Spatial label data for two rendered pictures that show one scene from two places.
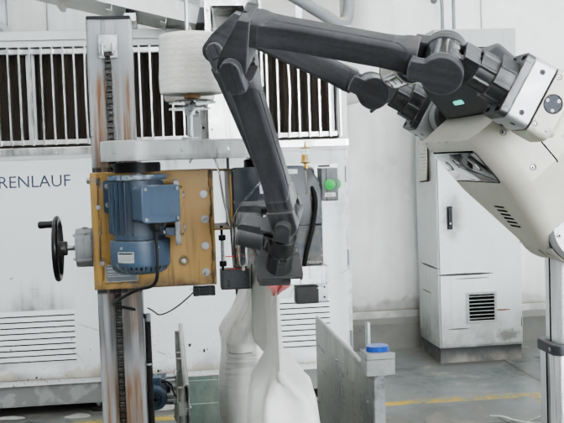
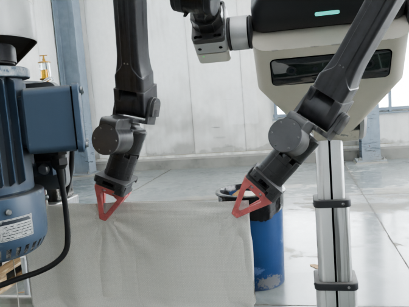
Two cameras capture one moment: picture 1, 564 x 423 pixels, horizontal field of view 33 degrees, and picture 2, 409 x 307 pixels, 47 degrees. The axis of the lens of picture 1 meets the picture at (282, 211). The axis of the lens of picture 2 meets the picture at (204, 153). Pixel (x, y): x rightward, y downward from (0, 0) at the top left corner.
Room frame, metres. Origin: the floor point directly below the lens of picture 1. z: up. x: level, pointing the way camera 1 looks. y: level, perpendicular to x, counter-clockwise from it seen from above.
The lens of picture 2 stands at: (1.94, 0.87, 1.27)
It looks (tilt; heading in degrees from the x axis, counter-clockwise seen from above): 6 degrees down; 289
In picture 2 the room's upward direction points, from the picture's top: 4 degrees counter-clockwise
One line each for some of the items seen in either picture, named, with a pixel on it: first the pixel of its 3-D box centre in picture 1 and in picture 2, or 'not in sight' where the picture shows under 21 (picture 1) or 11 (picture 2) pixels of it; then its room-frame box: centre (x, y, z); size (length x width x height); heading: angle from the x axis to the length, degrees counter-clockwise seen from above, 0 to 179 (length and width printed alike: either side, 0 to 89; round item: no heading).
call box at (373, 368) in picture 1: (377, 361); not in sight; (2.54, -0.24, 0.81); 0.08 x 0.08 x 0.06; 7
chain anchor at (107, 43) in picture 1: (107, 45); not in sight; (2.59, 0.45, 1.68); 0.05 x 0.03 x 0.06; 97
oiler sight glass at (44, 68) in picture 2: (305, 154); (44, 70); (2.64, -0.07, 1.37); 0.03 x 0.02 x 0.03; 7
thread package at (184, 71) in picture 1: (190, 65); not in sight; (2.46, 0.22, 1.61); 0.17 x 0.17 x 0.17
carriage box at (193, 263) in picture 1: (152, 227); not in sight; (2.68, 0.36, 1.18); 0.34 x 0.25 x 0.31; 97
